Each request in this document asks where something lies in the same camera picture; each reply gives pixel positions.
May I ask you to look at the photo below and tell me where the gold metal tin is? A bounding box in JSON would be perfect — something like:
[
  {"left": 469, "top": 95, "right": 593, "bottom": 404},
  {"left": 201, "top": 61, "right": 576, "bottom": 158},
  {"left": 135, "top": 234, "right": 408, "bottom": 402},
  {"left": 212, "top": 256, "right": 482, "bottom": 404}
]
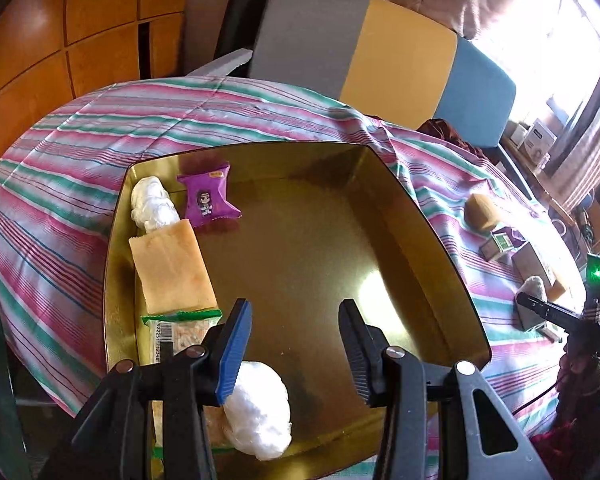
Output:
[{"left": 102, "top": 141, "right": 492, "bottom": 480}]

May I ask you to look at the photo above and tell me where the black chair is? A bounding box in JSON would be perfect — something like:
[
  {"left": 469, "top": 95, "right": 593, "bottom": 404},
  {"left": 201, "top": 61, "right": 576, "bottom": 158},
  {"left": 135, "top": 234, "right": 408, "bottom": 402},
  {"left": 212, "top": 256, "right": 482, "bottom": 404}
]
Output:
[{"left": 214, "top": 0, "right": 281, "bottom": 61}]

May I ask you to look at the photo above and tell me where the wooden wardrobe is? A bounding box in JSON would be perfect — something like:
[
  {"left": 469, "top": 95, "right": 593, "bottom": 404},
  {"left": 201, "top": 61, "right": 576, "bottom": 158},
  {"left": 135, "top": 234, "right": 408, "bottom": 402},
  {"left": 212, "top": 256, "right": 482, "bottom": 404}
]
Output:
[{"left": 0, "top": 0, "right": 191, "bottom": 171}]

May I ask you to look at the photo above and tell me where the yellow sponge cake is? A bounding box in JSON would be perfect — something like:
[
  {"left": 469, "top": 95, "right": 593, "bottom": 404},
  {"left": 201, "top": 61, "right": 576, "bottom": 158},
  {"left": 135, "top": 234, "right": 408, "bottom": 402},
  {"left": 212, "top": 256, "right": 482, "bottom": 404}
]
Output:
[{"left": 464, "top": 193, "right": 506, "bottom": 233}]

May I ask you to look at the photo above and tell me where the beige striped curtain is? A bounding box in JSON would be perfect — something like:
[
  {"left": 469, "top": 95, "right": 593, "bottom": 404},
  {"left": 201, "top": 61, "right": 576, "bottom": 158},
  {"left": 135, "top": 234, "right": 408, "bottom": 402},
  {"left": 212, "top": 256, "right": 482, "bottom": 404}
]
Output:
[{"left": 545, "top": 45, "right": 600, "bottom": 211}]

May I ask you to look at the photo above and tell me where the white ball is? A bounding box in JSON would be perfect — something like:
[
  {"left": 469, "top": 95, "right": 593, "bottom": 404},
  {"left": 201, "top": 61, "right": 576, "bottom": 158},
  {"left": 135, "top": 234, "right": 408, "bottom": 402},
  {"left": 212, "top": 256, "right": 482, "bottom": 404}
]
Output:
[
  {"left": 517, "top": 276, "right": 551, "bottom": 332},
  {"left": 130, "top": 176, "right": 182, "bottom": 235},
  {"left": 222, "top": 360, "right": 292, "bottom": 461}
]

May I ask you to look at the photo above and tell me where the green snack packet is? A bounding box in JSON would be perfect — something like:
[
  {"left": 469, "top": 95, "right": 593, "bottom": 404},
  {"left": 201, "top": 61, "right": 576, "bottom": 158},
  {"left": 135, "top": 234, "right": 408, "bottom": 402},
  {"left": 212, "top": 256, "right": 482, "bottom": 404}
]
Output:
[{"left": 480, "top": 227, "right": 518, "bottom": 262}]

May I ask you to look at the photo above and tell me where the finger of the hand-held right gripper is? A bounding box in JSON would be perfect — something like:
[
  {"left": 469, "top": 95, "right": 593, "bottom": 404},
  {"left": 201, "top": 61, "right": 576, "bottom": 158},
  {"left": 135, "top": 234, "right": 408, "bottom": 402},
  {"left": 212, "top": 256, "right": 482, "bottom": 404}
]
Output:
[{"left": 516, "top": 292, "right": 581, "bottom": 326}]

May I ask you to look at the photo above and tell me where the brown cardboard box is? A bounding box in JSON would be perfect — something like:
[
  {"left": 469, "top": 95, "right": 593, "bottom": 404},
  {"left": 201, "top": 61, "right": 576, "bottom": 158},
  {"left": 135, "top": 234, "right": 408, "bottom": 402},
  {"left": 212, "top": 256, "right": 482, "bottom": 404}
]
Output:
[{"left": 511, "top": 242, "right": 556, "bottom": 286}]

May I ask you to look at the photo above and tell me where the wooden side table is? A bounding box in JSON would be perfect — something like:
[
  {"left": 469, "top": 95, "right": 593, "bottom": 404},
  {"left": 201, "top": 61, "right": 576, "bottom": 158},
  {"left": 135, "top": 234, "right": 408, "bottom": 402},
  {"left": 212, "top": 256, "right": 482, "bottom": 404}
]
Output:
[{"left": 500, "top": 135, "right": 576, "bottom": 221}]

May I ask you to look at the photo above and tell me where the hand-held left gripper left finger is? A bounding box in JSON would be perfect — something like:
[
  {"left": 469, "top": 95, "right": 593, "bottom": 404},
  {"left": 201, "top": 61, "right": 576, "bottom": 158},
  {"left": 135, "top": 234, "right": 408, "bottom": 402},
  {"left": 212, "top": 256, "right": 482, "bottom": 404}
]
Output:
[{"left": 40, "top": 298, "right": 254, "bottom": 480}]

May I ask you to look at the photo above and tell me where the window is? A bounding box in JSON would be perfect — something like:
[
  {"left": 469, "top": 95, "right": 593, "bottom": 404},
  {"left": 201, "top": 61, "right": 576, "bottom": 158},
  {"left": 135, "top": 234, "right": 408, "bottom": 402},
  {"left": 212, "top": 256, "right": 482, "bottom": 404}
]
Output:
[{"left": 475, "top": 0, "right": 600, "bottom": 126}]

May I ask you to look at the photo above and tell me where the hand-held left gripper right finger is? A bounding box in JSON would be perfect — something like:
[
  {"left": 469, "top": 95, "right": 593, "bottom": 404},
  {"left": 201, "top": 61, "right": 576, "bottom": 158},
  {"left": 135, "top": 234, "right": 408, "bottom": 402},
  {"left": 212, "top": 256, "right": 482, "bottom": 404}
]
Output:
[{"left": 338, "top": 298, "right": 551, "bottom": 480}]

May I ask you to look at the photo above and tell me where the long cake packet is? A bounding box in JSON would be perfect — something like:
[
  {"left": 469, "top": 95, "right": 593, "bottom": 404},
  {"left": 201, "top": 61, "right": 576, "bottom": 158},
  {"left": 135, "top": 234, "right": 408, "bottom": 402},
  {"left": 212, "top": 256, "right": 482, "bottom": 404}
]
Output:
[{"left": 129, "top": 218, "right": 231, "bottom": 456}]

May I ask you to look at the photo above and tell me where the dark red cloth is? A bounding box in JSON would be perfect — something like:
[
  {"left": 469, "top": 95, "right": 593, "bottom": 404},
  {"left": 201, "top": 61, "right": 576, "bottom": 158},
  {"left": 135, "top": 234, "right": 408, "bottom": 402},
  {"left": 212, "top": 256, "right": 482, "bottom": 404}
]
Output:
[{"left": 417, "top": 117, "right": 491, "bottom": 161}]

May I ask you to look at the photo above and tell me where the white cardboard box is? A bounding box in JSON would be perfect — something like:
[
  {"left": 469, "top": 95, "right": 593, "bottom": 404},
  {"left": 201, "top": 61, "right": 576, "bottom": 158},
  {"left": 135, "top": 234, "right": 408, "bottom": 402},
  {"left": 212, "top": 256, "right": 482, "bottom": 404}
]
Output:
[{"left": 522, "top": 119, "right": 556, "bottom": 158}]

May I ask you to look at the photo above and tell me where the grey yellow blue armchair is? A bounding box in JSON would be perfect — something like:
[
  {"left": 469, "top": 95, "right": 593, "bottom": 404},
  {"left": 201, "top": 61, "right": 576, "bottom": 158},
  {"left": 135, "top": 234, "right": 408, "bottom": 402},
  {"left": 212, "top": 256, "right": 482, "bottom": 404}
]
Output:
[{"left": 187, "top": 0, "right": 536, "bottom": 201}]

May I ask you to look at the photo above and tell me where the striped blanket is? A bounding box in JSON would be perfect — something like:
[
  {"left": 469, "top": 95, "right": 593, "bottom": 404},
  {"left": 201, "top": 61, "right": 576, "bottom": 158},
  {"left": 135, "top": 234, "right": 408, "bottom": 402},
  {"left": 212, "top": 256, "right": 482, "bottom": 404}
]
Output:
[{"left": 0, "top": 76, "right": 588, "bottom": 461}]

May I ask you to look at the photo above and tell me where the dark red garment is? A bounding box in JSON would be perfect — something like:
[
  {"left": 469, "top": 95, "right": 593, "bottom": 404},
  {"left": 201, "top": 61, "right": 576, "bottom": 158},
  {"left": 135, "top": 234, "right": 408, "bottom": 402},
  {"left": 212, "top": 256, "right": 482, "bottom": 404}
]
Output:
[{"left": 530, "top": 340, "right": 600, "bottom": 461}]

